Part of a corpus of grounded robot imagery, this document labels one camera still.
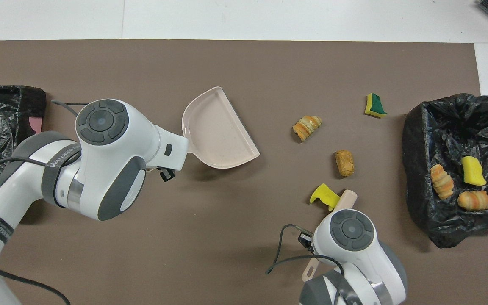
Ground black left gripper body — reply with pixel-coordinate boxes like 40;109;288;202
157;166;177;183

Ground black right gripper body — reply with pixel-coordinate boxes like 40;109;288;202
297;231;315;251

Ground yellow notched sponge piece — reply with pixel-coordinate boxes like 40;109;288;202
310;183;341;211

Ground beige hand brush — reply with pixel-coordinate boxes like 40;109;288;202
301;189;358;283

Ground beige plastic dustpan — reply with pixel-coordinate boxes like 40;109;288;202
182;86;261;169

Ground brown bread roll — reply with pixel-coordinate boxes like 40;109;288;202
335;149;355;177

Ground toy croissant piece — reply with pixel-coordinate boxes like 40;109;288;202
292;115;323;143
457;190;488;211
430;164;455;200

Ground green yellow sponge piece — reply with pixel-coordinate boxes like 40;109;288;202
364;93;388;119
460;155;487;187

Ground black bag covered bin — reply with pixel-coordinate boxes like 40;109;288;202
402;92;488;249

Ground brown table mat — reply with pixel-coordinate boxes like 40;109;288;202
0;39;488;305

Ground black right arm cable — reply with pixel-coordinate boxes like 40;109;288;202
266;224;346;276

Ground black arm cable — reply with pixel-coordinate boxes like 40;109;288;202
0;100;89;305
266;224;346;276

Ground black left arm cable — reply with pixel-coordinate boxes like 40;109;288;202
0;100;89;305

